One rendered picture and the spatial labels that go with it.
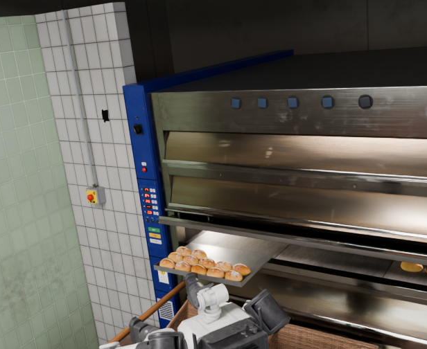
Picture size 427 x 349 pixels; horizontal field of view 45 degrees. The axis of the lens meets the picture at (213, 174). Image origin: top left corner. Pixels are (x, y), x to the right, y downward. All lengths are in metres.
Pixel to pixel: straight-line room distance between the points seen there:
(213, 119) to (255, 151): 0.28
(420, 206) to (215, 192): 1.07
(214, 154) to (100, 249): 1.26
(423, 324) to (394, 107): 1.01
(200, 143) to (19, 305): 1.59
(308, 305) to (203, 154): 0.97
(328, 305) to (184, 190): 1.00
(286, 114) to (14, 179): 1.75
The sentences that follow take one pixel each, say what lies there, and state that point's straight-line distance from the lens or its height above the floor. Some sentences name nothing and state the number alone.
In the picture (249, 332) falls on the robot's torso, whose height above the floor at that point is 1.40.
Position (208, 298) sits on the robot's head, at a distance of 1.92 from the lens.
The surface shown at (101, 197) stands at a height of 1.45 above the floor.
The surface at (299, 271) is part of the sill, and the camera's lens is 2.76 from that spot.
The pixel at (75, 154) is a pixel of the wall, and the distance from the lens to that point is 3.50.
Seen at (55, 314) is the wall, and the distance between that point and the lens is 3.79.
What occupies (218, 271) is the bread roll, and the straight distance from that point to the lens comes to 2.69.
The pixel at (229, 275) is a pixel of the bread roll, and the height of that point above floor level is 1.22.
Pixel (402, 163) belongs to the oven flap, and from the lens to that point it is 2.36.
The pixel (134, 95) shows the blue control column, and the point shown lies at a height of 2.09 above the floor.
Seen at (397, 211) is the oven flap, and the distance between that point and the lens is 2.45.
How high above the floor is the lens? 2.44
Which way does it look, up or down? 16 degrees down
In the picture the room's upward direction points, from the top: 6 degrees counter-clockwise
